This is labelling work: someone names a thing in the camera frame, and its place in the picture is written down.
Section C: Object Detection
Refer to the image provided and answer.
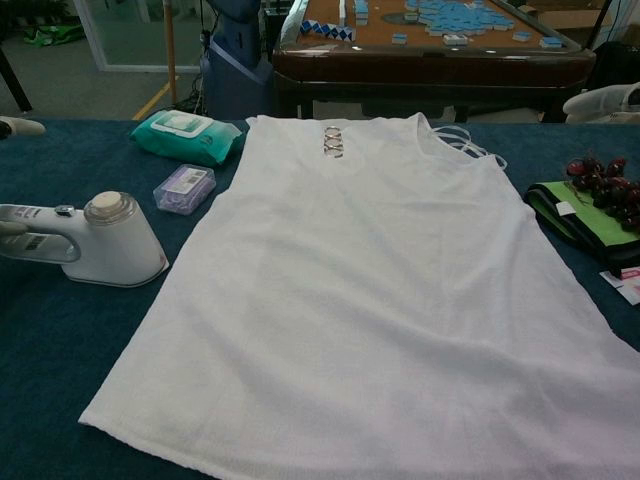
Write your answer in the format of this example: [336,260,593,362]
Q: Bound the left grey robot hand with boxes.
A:
[0,218,30,247]

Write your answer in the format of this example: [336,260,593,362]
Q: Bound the white handheld garment steamer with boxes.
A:
[0,190,170,290]

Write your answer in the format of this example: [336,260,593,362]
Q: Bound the white sleeveless top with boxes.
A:
[76,111,640,480]

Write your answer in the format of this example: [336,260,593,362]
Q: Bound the dark blue table cover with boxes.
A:
[0,116,640,480]

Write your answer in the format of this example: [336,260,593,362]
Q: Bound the clear box purple contents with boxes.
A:
[151,163,218,218]

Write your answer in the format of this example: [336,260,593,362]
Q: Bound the green wet wipes pack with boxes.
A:
[128,109,245,169]

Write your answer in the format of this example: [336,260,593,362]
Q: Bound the white framed glass panel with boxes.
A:
[71,0,202,72]

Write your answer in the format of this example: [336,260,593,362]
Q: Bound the wooden pole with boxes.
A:
[163,0,180,119]

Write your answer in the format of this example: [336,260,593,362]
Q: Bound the blue chair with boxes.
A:
[199,0,274,122]

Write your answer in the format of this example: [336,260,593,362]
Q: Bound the blue white snake puzzle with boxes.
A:
[296,18,352,45]

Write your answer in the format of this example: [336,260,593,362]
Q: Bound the brown mahjong table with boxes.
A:
[271,0,599,124]

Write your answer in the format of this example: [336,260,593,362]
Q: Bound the green cloth black trim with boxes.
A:
[523,180,640,279]

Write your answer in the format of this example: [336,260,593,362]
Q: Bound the dark red grape bunch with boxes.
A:
[564,155,640,234]

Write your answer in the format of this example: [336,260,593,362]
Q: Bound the black bag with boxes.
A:
[581,41,640,95]

